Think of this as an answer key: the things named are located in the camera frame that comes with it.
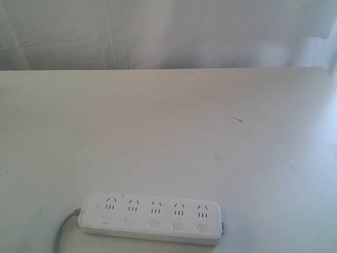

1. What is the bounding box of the white five-outlet power strip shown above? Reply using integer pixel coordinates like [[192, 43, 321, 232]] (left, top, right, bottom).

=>
[[78, 192, 224, 246]]

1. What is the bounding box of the white curtain backdrop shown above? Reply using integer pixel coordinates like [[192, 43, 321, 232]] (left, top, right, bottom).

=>
[[1, 1, 336, 71]]

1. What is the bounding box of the grey curved cable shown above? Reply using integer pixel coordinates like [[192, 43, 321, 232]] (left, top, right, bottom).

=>
[[53, 208, 82, 253]]

